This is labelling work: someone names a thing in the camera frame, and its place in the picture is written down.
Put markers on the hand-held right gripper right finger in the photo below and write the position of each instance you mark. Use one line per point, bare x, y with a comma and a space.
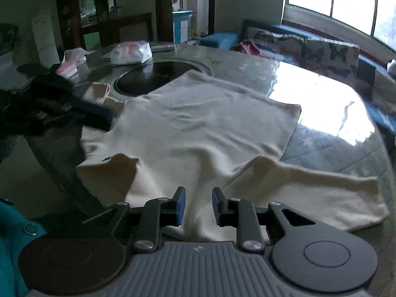
217, 208

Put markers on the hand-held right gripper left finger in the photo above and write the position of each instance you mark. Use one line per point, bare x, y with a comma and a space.
179, 206

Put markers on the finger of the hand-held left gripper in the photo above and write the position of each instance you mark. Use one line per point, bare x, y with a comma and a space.
94, 116

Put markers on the cream long-sleeve sweater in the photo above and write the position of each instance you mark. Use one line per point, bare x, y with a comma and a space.
198, 136

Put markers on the small pink tissue packet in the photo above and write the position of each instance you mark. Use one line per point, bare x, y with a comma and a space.
69, 65

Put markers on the white refrigerator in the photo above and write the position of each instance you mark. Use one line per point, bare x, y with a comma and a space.
46, 40

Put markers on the black round cooktop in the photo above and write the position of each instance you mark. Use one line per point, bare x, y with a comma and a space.
148, 75

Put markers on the white pink tissue pack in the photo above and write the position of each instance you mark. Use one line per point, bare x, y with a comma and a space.
130, 52

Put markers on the dark wooden cabinet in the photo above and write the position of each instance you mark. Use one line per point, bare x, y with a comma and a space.
102, 21

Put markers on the grey remote control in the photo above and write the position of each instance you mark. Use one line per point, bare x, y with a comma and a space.
163, 48

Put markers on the blue white cabinet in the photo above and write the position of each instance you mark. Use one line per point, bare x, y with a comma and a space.
182, 26

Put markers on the person's teal jacket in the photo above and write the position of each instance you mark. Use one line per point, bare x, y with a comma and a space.
14, 241

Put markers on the blue pillow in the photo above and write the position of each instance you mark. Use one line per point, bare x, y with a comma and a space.
216, 39

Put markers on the pink cloth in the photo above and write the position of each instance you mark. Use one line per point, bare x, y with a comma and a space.
247, 47

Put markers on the butterfly print sofa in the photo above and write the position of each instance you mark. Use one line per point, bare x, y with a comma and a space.
324, 52

